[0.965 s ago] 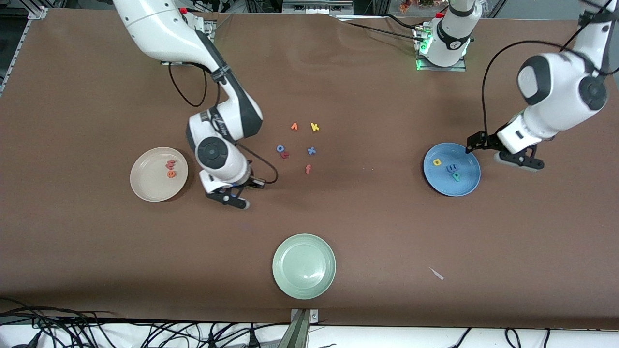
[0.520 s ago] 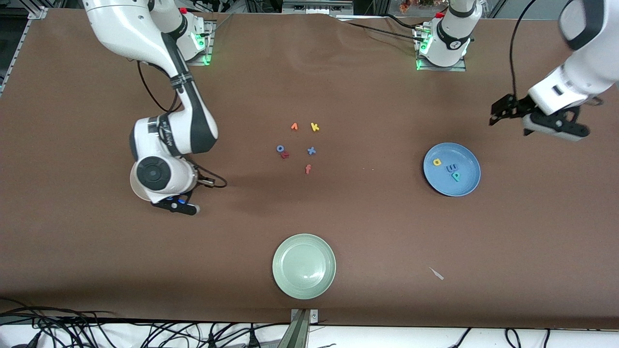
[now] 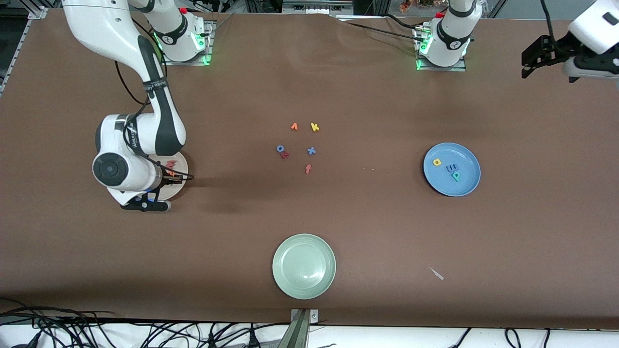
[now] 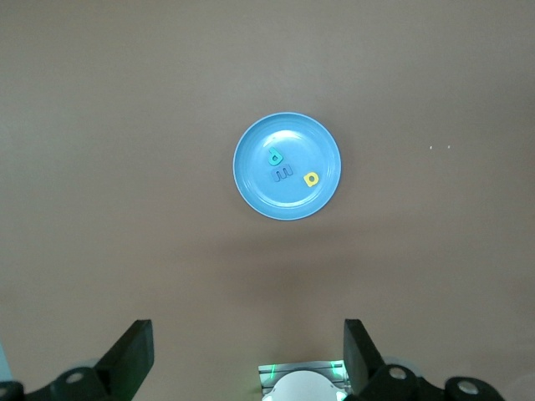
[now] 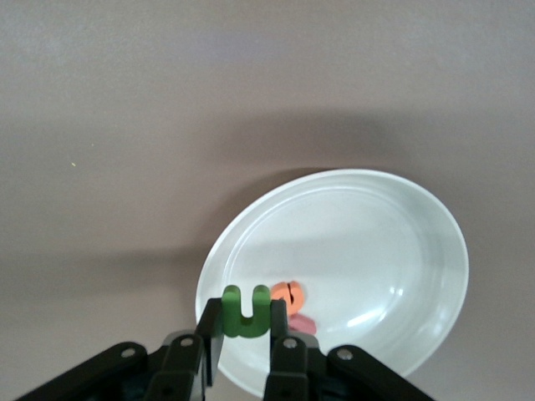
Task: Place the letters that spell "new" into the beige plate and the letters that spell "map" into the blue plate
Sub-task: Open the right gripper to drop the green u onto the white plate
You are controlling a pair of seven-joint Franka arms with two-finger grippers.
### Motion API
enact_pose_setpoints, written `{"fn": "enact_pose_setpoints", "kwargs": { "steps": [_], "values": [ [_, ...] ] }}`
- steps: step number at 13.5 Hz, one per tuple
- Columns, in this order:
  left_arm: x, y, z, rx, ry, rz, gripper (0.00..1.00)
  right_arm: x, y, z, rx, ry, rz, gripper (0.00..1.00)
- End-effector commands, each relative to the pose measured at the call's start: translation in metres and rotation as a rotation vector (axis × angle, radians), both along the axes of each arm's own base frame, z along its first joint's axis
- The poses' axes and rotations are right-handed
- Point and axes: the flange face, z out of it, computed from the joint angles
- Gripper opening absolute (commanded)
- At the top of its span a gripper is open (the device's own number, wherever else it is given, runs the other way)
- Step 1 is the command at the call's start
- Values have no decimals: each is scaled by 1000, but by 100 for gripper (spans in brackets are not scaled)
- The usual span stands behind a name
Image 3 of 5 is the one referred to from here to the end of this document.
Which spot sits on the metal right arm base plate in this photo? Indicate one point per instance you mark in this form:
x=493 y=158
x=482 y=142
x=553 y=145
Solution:
x=169 y=62

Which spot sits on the small white paper scrap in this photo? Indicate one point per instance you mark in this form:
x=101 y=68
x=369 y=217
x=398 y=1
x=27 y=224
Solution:
x=436 y=274

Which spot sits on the aluminium frame rail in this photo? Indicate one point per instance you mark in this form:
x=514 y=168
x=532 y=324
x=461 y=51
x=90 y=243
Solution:
x=24 y=36

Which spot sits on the orange decorative object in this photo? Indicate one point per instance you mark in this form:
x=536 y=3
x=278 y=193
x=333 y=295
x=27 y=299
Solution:
x=416 y=5

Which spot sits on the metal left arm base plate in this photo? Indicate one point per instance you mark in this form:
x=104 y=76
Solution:
x=459 y=68

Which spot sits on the metal table edge bracket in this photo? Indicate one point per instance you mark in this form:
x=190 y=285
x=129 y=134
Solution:
x=301 y=333

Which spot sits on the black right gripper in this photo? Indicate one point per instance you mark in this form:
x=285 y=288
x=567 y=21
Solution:
x=169 y=178

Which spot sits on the green plate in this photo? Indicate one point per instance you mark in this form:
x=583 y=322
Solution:
x=303 y=267

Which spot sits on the beige plate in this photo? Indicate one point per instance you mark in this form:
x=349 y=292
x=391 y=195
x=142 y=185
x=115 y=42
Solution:
x=180 y=162

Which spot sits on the grey metal box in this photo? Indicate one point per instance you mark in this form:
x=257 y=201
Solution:
x=316 y=6

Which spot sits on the teal foam letter p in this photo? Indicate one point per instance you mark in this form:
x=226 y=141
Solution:
x=456 y=177

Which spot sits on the brown table cover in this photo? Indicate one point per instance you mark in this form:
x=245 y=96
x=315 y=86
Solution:
x=338 y=217

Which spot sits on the blue plate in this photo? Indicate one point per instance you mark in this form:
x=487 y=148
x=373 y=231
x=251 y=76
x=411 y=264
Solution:
x=464 y=186

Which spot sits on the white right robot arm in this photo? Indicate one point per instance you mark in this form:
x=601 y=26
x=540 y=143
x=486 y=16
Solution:
x=116 y=169

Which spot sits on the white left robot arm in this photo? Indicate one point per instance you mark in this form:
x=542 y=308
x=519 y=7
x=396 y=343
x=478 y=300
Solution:
x=452 y=34

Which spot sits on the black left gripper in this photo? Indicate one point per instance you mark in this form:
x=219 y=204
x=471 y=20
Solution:
x=552 y=50

